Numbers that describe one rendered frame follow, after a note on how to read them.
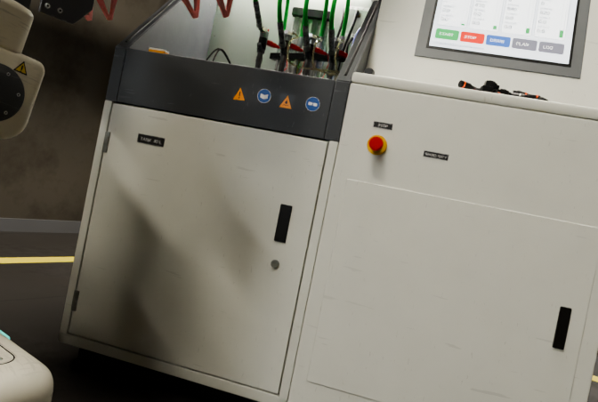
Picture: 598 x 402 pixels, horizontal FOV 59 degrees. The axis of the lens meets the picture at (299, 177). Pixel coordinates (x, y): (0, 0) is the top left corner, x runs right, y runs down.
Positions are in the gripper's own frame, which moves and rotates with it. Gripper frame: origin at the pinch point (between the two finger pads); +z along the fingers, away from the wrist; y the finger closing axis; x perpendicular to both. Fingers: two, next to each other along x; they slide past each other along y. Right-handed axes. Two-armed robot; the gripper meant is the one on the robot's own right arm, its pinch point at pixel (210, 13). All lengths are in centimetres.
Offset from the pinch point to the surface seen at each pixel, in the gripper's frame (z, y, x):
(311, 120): 30.2, -8.0, -23.5
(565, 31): 16, -55, -87
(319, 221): 54, -15, -14
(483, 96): 26, -46, -44
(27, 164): 90, 235, -51
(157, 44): 11, 51, -24
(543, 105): 28, -59, -49
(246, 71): 17.5, 10.9, -20.8
